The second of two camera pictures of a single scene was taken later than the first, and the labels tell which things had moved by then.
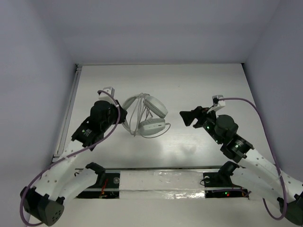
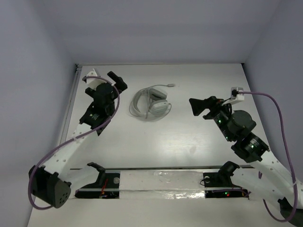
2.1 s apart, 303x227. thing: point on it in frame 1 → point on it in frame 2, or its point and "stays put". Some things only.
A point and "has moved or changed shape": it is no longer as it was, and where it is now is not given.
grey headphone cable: [138, 114] → [168, 85]
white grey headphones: [144, 117] has moved or changed shape
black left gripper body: [120, 112] → [116, 83]
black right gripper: [200, 112] → [214, 103]
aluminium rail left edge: [68, 112] stays put
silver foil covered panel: [161, 184] stays put
